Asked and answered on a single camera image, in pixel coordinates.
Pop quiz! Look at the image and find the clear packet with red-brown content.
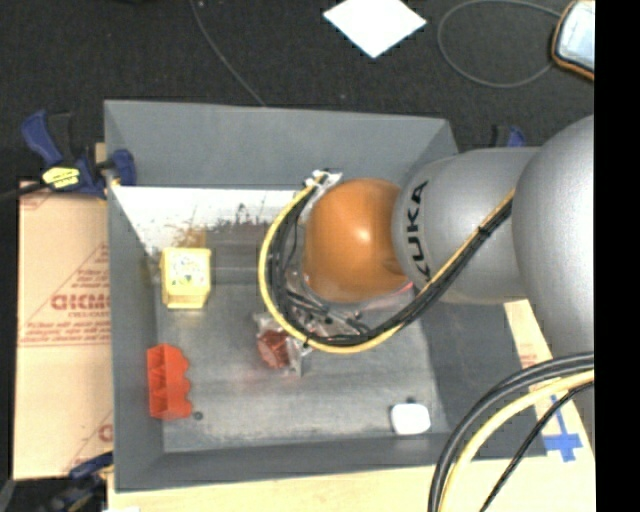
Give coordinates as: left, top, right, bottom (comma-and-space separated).
252, 311, 314, 378

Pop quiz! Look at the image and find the white rounded soap bar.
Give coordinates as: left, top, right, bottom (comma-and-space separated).
389, 402, 433, 437

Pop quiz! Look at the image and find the grey metal bin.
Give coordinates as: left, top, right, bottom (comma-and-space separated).
102, 99, 547, 492

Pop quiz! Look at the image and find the yellow box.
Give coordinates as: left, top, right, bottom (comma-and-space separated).
158, 246, 213, 311

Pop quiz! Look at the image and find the red-orange ridged block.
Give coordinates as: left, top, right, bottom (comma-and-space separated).
145, 343, 194, 421

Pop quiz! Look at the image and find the brown cardboard board, red print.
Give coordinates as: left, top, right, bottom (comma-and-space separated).
11, 180, 596, 482

